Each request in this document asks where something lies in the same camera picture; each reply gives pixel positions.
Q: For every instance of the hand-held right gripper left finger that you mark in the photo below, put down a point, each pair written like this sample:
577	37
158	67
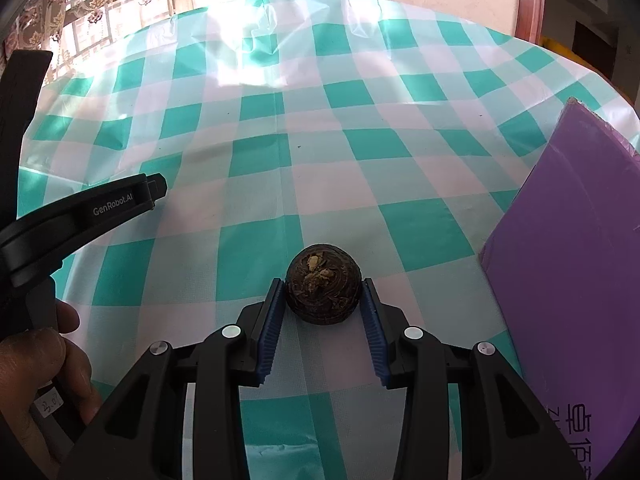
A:
270	330

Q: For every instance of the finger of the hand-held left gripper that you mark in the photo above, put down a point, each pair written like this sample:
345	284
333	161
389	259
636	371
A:
100	212

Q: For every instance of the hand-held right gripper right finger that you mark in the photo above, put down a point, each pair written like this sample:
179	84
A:
375	332

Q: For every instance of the dark water chestnut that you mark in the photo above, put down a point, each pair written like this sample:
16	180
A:
322	285

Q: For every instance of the person's left hand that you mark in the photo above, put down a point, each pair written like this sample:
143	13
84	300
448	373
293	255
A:
30	360

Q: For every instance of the purple folder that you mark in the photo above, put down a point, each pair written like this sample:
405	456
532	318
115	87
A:
565	285

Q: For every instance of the green checked tablecloth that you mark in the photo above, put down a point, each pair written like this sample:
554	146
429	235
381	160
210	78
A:
350	110

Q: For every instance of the yellow object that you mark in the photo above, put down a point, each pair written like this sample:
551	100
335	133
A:
555	44

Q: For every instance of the wooden door frame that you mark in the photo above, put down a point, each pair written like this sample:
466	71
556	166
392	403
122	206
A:
530	0

